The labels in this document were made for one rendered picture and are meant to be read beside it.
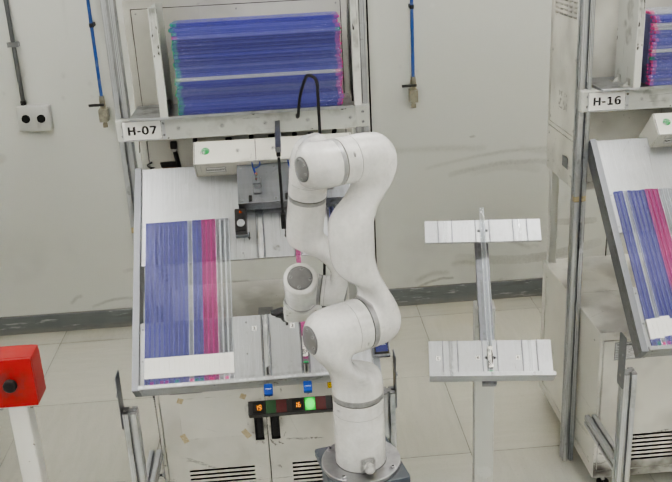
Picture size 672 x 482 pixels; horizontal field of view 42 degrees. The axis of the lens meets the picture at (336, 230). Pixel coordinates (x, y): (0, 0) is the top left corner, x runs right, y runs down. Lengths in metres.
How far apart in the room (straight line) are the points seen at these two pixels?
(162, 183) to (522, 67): 2.15
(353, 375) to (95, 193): 2.67
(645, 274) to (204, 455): 1.51
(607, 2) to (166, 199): 1.54
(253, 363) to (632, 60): 1.47
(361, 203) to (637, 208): 1.23
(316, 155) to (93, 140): 2.67
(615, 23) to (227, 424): 1.81
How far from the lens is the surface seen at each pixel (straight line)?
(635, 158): 2.97
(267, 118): 2.73
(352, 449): 2.10
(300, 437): 2.98
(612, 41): 3.06
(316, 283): 2.12
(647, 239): 2.83
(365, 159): 1.82
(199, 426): 2.97
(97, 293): 4.62
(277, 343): 2.55
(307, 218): 2.02
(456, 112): 4.34
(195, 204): 2.74
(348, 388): 2.01
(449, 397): 3.80
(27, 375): 2.74
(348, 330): 1.92
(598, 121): 3.10
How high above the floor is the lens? 1.95
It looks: 20 degrees down
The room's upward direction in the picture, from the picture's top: 3 degrees counter-clockwise
